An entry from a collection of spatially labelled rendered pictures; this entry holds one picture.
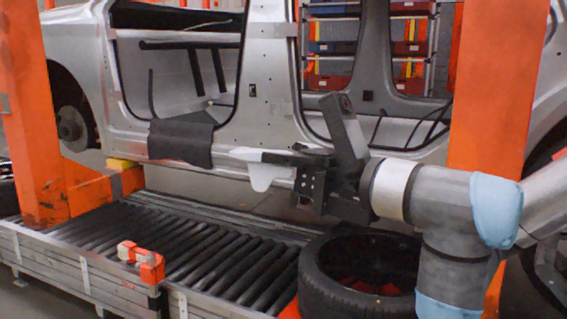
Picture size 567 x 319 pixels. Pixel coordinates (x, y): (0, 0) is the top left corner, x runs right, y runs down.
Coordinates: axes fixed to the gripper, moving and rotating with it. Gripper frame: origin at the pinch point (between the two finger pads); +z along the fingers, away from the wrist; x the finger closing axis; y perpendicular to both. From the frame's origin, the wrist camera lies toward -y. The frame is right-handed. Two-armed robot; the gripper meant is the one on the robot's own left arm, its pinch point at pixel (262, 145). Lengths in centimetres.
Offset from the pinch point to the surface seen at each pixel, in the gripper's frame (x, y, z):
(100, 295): 44, 99, 136
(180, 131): 82, 17, 127
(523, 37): 50, -24, -26
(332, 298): 74, 65, 24
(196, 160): 84, 30, 115
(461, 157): 52, 3, -17
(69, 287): 40, 104, 162
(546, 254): 87, 32, -36
